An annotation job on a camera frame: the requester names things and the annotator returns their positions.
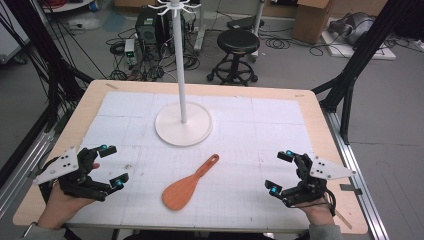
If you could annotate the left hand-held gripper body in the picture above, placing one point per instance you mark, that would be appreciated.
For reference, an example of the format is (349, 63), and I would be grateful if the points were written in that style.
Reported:
(55, 166)

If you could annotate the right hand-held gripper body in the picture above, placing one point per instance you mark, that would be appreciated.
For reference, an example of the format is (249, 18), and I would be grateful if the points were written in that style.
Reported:
(320, 168)

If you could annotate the wooden rice spatula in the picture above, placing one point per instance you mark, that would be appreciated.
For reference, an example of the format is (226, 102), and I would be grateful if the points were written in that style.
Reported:
(180, 194)

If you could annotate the white hook stand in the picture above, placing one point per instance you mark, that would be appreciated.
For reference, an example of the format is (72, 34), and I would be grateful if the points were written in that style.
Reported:
(183, 130)

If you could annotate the person's left hand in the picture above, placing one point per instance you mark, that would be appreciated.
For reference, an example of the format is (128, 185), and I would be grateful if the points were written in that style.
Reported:
(61, 208)

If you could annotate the person's right hand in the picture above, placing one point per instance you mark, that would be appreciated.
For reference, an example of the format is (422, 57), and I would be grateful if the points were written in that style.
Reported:
(318, 213)

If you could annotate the black tape piece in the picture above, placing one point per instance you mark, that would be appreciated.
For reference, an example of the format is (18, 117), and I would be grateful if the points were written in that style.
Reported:
(350, 188)

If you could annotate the white grid mat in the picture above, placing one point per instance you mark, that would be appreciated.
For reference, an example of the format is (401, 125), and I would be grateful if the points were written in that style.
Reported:
(233, 160)

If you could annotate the thin wooden stick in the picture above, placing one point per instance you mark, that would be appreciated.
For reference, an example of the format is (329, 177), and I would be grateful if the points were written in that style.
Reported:
(343, 219)

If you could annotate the small grey power supply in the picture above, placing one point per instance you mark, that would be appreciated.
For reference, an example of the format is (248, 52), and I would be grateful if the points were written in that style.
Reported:
(129, 50)

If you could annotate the black round stool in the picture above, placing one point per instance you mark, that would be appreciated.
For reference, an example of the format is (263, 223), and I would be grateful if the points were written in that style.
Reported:
(237, 41)

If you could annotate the black computer tower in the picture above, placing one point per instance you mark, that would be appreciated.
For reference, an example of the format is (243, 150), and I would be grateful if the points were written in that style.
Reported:
(146, 28)

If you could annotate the white power strip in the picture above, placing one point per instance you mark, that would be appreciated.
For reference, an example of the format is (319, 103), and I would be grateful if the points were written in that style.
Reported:
(83, 24)

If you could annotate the white foam board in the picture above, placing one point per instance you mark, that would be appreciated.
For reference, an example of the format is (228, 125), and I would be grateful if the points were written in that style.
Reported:
(383, 53)

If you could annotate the cardboard box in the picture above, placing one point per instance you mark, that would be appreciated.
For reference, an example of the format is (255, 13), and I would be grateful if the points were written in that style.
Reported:
(311, 23)

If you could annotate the grey helmet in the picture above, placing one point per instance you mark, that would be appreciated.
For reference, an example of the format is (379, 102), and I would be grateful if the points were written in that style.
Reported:
(356, 26)

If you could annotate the aluminium rail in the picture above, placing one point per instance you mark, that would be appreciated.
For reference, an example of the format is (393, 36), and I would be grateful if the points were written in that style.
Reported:
(353, 166)
(23, 173)

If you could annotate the black metal frame strut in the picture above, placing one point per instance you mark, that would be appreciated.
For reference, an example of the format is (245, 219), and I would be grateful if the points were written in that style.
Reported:
(40, 43)
(363, 50)

